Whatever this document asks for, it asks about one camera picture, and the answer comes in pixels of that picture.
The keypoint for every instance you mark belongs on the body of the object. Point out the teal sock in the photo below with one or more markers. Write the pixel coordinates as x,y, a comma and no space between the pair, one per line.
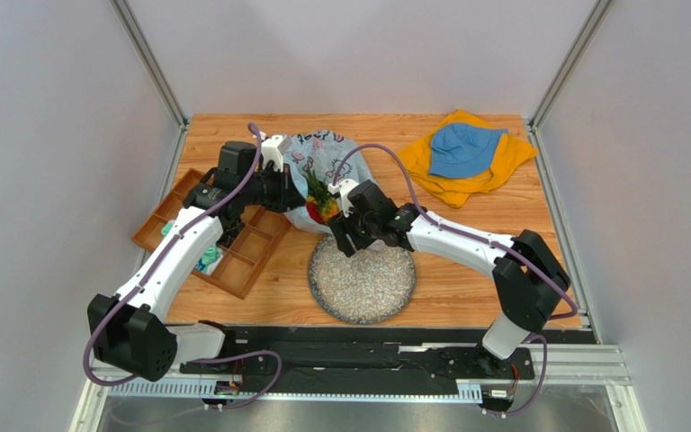
209,260

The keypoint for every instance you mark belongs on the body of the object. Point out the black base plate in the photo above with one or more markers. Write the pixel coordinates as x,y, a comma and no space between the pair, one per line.
363,360

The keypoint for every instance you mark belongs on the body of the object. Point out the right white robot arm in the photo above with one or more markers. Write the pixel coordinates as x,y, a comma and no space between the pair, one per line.
529,279

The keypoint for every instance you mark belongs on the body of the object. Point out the blue bucket hat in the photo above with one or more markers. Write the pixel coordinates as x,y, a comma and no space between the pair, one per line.
460,150

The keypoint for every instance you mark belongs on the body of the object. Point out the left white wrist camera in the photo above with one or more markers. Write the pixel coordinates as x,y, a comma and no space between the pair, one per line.
273,148

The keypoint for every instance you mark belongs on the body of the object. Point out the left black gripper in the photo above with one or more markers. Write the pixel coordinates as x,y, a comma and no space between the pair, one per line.
288,196

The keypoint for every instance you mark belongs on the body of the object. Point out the aluminium frame rail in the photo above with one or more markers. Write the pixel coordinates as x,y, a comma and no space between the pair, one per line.
137,36

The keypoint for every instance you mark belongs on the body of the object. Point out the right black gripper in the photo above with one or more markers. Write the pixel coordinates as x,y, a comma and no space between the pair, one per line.
350,229

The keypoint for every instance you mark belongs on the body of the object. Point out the red apple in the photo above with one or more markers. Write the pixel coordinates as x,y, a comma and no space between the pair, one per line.
313,212

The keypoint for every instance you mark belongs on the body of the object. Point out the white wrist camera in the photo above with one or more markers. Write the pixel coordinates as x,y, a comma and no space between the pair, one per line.
340,192
273,148

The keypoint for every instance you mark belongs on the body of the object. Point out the orange pineapple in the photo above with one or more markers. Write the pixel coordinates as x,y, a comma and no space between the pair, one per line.
318,193

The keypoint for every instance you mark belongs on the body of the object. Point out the brown wooden divided tray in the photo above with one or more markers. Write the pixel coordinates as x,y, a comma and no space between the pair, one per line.
238,265

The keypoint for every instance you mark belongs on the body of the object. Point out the light blue plastic bag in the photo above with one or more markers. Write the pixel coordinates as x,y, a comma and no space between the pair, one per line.
314,154

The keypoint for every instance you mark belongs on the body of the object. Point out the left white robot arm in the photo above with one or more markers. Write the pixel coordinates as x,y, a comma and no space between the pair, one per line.
128,329

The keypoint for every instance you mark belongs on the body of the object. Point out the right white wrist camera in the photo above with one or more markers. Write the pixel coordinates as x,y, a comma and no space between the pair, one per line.
340,192

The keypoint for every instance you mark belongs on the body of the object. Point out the speckled ceramic plate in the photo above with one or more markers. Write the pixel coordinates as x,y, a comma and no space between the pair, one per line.
367,288

